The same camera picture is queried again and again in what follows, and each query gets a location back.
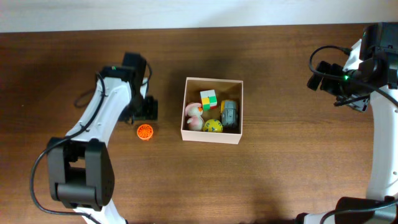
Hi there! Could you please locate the right black cable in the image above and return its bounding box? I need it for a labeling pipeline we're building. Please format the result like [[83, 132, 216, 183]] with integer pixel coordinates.
[[308, 45, 398, 108]]

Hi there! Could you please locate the multicoloured puzzle cube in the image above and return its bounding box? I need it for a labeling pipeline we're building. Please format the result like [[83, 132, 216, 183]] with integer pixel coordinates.
[[200, 90, 218, 111]]

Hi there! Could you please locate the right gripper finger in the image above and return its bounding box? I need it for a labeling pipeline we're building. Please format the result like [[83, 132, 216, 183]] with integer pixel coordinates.
[[333, 95, 370, 113], [307, 61, 330, 91]]

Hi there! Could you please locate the white cardboard box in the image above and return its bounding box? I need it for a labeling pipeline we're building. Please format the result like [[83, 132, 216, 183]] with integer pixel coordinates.
[[180, 77, 244, 144]]

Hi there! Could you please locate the grey and yellow toy truck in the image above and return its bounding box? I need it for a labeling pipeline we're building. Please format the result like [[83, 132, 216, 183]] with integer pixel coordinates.
[[220, 100, 239, 129]]

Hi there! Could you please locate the black cable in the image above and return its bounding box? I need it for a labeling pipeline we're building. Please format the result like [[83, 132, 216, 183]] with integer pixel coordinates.
[[308, 45, 398, 108], [29, 62, 153, 224]]

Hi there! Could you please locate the left black cable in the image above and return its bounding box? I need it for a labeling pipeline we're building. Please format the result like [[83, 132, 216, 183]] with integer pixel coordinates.
[[29, 62, 153, 224]]

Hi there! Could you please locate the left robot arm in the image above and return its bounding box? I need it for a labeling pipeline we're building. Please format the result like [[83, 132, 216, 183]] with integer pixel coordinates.
[[45, 53, 158, 223]]

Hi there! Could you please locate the orange ribbed plastic ball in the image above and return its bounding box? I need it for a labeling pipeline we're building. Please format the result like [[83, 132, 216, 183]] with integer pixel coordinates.
[[136, 124, 154, 141]]

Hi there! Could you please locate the pink and white duck toy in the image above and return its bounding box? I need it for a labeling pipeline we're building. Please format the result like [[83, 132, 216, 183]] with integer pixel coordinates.
[[185, 103, 204, 131]]

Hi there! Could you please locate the yellow ball with blue letters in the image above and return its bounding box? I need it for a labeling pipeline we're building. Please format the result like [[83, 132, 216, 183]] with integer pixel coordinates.
[[202, 119, 223, 133]]

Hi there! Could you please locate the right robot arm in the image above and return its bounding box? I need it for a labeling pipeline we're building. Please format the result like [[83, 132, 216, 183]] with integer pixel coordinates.
[[294, 22, 397, 224]]

